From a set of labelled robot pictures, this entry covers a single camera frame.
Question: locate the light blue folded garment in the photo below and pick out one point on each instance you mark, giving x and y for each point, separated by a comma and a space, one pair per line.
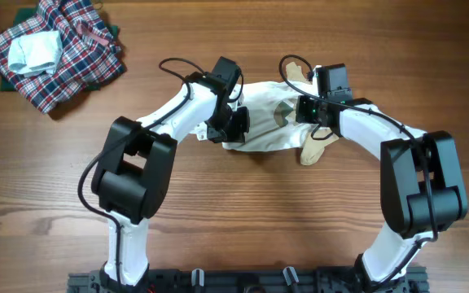
34, 54

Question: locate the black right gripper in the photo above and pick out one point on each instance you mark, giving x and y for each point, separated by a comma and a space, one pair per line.
304, 110

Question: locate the dark green folded cloth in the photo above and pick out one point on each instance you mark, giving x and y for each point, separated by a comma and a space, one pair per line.
25, 13

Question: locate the white baby shirt tan sleeves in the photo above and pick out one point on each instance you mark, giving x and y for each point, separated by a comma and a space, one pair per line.
273, 127

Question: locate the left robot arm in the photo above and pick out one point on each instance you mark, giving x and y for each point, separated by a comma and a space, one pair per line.
133, 170

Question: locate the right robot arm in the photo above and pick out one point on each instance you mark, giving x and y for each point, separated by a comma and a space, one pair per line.
422, 192

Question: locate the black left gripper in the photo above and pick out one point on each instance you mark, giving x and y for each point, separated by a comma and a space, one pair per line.
238, 133

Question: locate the plaid flannel shirt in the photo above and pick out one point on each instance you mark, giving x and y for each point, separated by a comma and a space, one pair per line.
89, 53

